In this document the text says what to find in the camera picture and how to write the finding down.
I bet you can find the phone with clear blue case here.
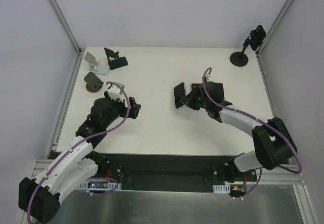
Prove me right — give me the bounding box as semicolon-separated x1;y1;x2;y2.
173;82;186;109

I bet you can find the phone with pink case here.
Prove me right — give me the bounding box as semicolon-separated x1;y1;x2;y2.
209;82;225;104

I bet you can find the black round base clamp stand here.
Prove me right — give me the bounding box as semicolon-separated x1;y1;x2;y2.
229;37;251;67

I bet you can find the phone with cream case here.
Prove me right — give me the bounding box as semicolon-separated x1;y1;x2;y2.
191;83;203;90

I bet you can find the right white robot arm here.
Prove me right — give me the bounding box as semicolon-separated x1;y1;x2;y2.
174;81;297;181

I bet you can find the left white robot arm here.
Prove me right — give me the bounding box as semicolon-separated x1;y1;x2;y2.
18;90;141;223

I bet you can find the round wooden base phone stand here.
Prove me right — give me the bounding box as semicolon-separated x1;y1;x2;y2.
84;72;103;93

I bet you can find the silver metal phone stand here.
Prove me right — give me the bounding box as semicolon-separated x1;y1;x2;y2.
84;52;110;75

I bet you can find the black folding phone stand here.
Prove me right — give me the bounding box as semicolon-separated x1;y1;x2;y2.
104;48;128;70

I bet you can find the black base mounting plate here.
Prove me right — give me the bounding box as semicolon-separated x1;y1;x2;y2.
86;152;257;193

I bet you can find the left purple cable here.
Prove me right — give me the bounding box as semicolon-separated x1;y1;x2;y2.
26;81;132;224

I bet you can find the purple cable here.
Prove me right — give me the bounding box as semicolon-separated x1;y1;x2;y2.
202;67;303;202
26;81;132;224

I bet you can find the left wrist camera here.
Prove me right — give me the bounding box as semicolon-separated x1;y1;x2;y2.
105;82;126;102

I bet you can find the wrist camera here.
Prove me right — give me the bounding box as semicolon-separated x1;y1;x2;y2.
105;82;126;102
202;72;211;82

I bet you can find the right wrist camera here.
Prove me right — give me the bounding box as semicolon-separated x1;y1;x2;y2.
202;72;211;82

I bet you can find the right aluminium frame post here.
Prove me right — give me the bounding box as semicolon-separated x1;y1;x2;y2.
255;0;295;58

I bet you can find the aluminium frame post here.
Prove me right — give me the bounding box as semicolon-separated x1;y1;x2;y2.
255;0;295;58
48;0;82;55

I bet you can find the left white cable duct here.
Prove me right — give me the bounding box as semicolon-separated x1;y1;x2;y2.
76;180;122;191

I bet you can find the white cable duct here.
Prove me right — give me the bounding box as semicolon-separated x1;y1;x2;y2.
76;180;122;191
213;184;246;194

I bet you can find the right white cable duct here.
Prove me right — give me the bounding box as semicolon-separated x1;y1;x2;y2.
213;184;246;194

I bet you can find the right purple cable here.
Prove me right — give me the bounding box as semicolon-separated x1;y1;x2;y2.
202;67;303;202

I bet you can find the left aluminium frame post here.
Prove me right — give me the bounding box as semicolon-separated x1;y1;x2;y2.
48;0;82;55

